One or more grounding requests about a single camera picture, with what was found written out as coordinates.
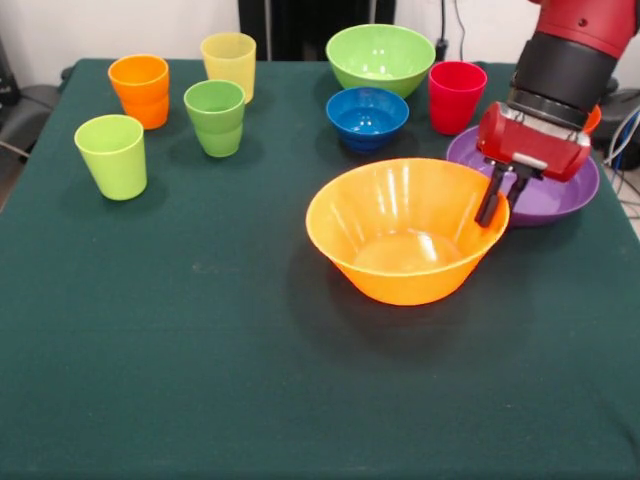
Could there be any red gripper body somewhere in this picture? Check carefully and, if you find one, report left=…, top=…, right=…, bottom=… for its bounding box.
left=474, top=101, right=594, bottom=184

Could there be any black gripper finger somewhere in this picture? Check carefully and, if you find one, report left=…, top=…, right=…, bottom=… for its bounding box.
left=507, top=172, right=534, bottom=211
left=473, top=163, right=509, bottom=230

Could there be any large light green bowl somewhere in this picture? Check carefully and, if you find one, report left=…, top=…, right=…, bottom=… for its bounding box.
left=325, top=23, right=437, bottom=100

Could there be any black hanging cable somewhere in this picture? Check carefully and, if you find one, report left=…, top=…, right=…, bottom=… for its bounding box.
left=434, top=0, right=469, bottom=62

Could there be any small red-orange bowl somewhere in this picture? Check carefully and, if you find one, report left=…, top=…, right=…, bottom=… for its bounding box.
left=582, top=104, right=603, bottom=136

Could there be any tangle of cables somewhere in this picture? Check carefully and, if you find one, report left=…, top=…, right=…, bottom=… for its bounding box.
left=602, top=107, right=640, bottom=220

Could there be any orange cup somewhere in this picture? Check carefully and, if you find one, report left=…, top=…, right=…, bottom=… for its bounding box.
left=107, top=54, right=171, bottom=131

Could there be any lime green cup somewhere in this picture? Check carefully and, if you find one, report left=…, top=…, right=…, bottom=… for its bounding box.
left=73, top=113, right=149, bottom=202

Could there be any yellow cup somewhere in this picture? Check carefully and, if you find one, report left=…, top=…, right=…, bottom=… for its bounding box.
left=199, top=31, right=258, bottom=105

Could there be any dark green tablecloth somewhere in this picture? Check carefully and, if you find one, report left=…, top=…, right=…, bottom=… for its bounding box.
left=0, top=58, right=640, bottom=480

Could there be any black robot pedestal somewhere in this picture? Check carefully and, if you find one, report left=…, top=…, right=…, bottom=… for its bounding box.
left=238, top=0, right=396, bottom=62

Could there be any red cup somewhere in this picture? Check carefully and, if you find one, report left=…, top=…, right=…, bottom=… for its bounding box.
left=427, top=60, right=489, bottom=137

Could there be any purple bowl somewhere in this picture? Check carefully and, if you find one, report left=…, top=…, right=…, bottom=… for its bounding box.
left=445, top=124, right=601, bottom=229

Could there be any blue bowl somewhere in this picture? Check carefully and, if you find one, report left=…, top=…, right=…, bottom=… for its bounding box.
left=325, top=86, right=410, bottom=154

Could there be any large orange bowl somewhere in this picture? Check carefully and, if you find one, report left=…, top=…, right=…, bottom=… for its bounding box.
left=305, top=157, right=511, bottom=307

